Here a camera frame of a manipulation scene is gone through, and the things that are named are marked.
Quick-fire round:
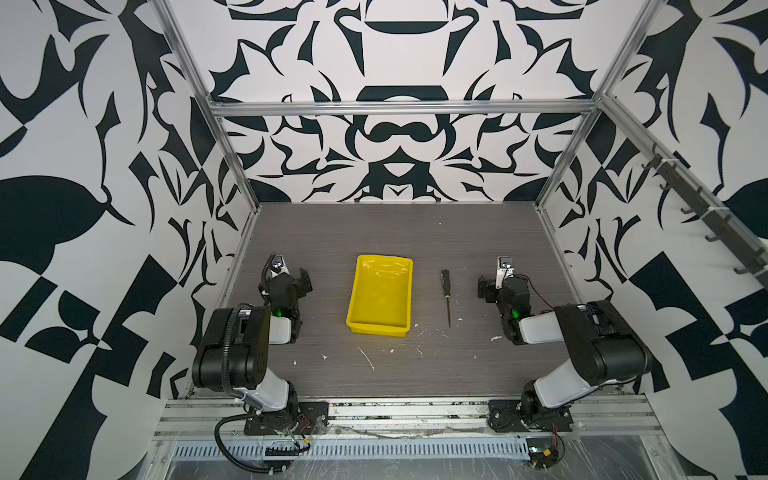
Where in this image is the black yellow screwdriver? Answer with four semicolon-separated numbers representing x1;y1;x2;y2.
440;269;452;327

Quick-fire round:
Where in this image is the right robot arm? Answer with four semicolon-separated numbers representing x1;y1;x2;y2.
478;274;653;424

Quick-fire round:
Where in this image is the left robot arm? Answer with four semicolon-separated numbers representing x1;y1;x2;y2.
192;267;313;412

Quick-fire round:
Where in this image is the yellow plastic bin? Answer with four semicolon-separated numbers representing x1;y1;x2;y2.
346;255;414;338

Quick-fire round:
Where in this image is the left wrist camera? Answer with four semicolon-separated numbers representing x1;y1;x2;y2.
261;252;289;282

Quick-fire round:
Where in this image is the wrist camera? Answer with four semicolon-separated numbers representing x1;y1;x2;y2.
495;256;514;289
261;252;289;282

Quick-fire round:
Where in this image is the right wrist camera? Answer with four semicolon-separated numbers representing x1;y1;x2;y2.
495;256;514;289

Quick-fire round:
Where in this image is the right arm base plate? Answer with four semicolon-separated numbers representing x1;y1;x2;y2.
487;399;573;433

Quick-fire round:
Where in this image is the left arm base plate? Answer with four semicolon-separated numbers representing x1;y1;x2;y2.
244;402;329;436

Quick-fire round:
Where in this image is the white slotted cable duct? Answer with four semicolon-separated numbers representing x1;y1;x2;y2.
170;437;532;462

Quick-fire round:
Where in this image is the black corrugated cable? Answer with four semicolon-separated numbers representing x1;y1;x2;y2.
214;413;295;475

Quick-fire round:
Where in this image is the aluminium frame crossbar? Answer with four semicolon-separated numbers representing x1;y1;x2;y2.
209;99;595;117

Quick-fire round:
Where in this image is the black wall hook rack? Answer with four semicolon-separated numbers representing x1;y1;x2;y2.
642;143;767;289

